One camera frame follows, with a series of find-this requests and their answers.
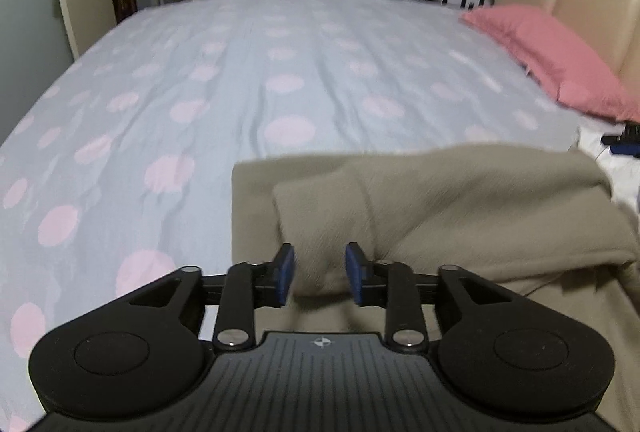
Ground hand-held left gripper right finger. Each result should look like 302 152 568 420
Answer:
344 241 516 353

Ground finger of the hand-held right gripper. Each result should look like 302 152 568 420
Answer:
600 124 640 159

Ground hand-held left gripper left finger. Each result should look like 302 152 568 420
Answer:
127 243 297 353

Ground beige fleece jacket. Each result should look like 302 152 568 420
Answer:
231 144 640 432

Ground white cloth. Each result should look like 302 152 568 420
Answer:
570 122 640 218

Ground pink pillow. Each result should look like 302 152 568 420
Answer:
460 4 640 123

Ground grey pink-dotted bed sheet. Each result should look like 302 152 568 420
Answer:
0 0 583 432

